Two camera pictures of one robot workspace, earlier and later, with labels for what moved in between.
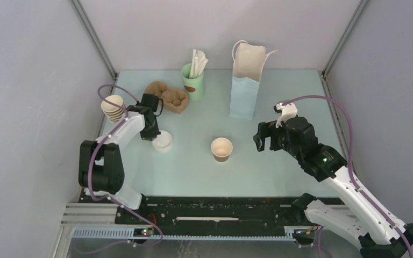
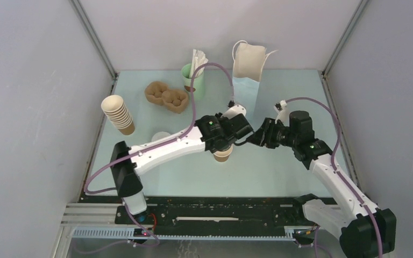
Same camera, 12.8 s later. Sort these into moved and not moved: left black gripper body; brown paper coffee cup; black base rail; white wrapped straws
Moved: left black gripper body
Not moved: white wrapped straws; black base rail; brown paper coffee cup
